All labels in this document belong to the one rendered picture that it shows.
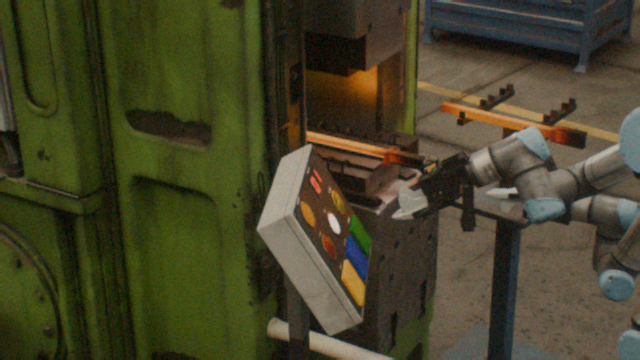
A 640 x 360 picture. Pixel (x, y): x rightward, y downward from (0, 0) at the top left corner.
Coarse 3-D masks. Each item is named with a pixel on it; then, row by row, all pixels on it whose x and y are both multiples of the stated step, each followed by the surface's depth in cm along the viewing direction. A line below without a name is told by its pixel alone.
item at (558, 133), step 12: (444, 108) 295; (456, 108) 293; (468, 108) 292; (480, 120) 289; (492, 120) 286; (504, 120) 284; (516, 120) 283; (552, 132) 275; (564, 132) 274; (576, 132) 272; (564, 144) 275; (576, 144) 273
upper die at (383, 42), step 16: (400, 16) 250; (368, 32) 238; (384, 32) 244; (400, 32) 252; (320, 48) 245; (336, 48) 242; (352, 48) 240; (368, 48) 239; (384, 48) 246; (400, 48) 254; (336, 64) 244; (352, 64) 241; (368, 64) 241
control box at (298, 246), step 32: (288, 160) 217; (320, 160) 219; (288, 192) 199; (320, 192) 209; (288, 224) 190; (320, 224) 201; (288, 256) 193; (320, 256) 192; (320, 288) 195; (320, 320) 198; (352, 320) 197
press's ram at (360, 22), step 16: (304, 0) 236; (320, 0) 233; (336, 0) 231; (352, 0) 229; (368, 0) 234; (384, 0) 241; (400, 0) 248; (320, 16) 235; (336, 16) 233; (352, 16) 230; (368, 16) 235; (384, 16) 243; (320, 32) 237; (336, 32) 234; (352, 32) 232
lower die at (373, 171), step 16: (320, 144) 269; (368, 144) 270; (384, 144) 269; (336, 160) 261; (352, 160) 261; (368, 160) 260; (336, 176) 257; (352, 176) 255; (368, 176) 254; (384, 176) 263; (368, 192) 256
